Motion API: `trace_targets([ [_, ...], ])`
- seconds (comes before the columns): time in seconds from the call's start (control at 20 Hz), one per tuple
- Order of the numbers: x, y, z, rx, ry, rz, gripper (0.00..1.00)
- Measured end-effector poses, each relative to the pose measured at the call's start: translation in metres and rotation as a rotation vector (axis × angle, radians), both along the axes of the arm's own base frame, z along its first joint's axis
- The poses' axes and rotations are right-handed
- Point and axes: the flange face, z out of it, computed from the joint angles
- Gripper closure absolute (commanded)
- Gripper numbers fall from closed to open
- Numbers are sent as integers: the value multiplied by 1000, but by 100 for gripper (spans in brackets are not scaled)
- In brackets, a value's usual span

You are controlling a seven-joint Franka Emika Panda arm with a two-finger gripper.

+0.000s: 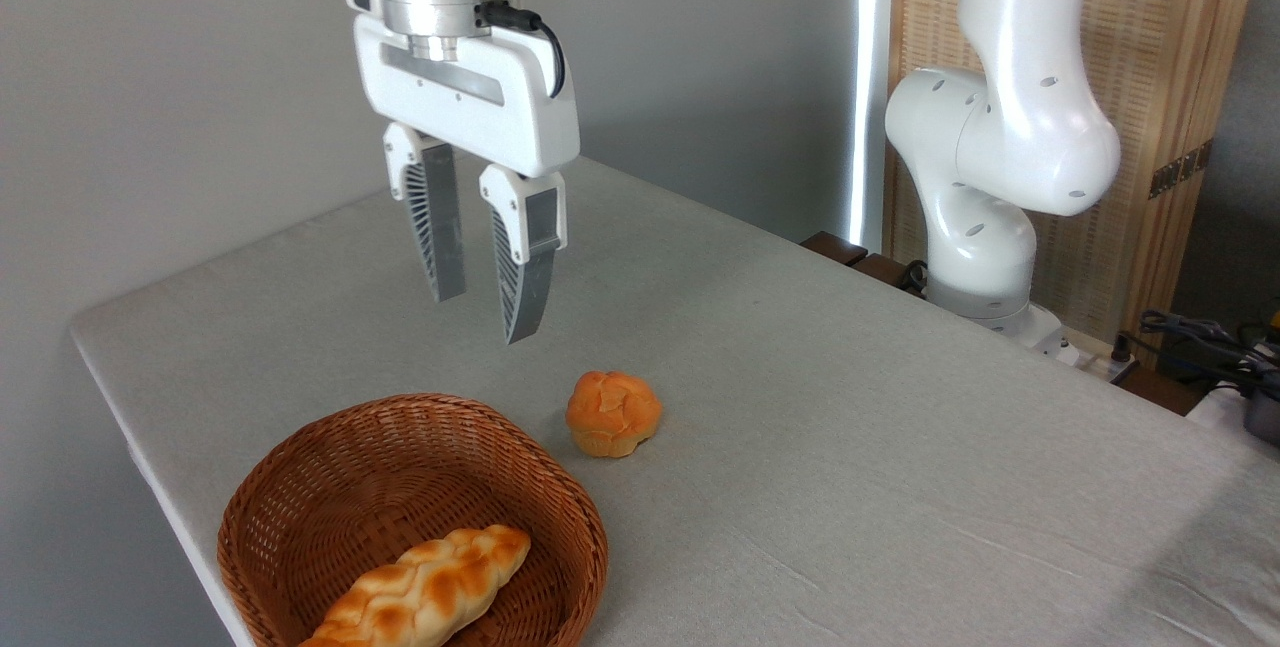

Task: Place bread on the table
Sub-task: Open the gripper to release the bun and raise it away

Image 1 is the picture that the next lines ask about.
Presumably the round orange bread roll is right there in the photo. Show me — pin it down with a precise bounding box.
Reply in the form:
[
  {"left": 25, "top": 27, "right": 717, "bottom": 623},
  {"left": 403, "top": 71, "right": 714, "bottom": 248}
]
[{"left": 566, "top": 370, "right": 663, "bottom": 459}]

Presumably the light wooden slatted screen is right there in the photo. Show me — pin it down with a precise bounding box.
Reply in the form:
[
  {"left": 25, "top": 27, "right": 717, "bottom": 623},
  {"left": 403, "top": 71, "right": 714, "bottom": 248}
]
[{"left": 885, "top": 0, "right": 1266, "bottom": 368}]

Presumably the brass screen hinge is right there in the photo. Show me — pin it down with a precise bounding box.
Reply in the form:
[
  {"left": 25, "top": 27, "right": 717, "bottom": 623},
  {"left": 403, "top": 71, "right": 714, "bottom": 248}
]
[{"left": 1148, "top": 139, "right": 1214, "bottom": 200}]

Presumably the white power strip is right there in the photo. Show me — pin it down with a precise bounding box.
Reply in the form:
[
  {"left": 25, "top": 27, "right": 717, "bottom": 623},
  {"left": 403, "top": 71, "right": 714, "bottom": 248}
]
[{"left": 1072, "top": 347, "right": 1139, "bottom": 384}]

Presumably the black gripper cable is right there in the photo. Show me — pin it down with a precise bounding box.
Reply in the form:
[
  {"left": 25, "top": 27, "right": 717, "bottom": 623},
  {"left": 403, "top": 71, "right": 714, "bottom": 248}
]
[{"left": 476, "top": 0, "right": 567, "bottom": 98}]

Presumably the braided long bread loaf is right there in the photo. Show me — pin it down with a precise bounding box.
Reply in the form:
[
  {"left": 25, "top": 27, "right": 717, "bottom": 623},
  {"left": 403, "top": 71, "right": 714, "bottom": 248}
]
[{"left": 298, "top": 524, "right": 532, "bottom": 647}]

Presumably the grey tablecloth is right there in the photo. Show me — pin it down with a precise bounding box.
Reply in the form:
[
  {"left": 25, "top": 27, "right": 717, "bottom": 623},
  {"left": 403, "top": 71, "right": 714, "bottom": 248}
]
[{"left": 68, "top": 155, "right": 1280, "bottom": 647}]

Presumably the brown woven wicker basket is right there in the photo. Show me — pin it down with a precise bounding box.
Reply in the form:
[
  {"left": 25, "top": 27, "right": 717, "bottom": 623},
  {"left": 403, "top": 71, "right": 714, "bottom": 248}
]
[{"left": 217, "top": 393, "right": 609, "bottom": 647}]

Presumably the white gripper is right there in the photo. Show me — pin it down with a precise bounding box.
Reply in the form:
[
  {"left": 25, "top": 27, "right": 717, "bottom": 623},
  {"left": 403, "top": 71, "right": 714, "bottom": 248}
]
[{"left": 344, "top": 0, "right": 581, "bottom": 346}]

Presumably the dark brown wooden block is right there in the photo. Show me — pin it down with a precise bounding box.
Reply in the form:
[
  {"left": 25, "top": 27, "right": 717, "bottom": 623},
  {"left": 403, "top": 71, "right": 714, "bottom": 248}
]
[
  {"left": 852, "top": 253, "right": 926, "bottom": 298},
  {"left": 800, "top": 231, "right": 869, "bottom": 268}
]

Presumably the bright white vertical light strip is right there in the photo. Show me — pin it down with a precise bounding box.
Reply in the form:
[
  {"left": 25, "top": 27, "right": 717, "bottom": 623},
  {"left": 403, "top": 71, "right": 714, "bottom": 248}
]
[{"left": 845, "top": 0, "right": 894, "bottom": 253}]

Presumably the black cable bundle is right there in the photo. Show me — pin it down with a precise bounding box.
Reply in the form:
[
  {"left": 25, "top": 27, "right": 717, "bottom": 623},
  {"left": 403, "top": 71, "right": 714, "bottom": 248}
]
[{"left": 1112, "top": 310, "right": 1280, "bottom": 398}]

